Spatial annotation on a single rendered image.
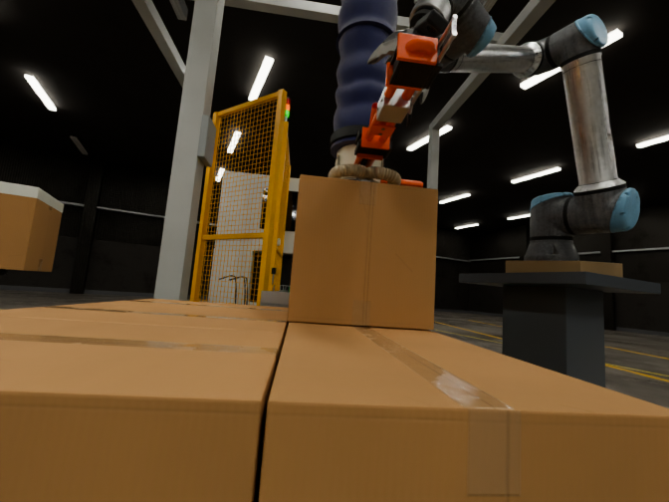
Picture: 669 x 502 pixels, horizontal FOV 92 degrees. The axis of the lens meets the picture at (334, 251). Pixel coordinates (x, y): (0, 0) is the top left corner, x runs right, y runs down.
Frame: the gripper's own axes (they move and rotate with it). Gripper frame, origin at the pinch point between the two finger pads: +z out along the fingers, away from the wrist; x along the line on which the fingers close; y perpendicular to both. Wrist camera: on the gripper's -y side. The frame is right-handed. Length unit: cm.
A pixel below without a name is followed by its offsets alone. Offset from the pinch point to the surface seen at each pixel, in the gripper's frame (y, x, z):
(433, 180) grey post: 331, -176, -196
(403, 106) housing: -0.3, -3.8, 3.9
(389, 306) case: 18, -30, 42
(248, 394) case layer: -33, 5, 62
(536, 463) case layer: -39, -19, 56
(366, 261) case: 19.9, -19.3, 33.9
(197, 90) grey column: 176, 91, -50
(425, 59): -14.0, -0.1, 4.6
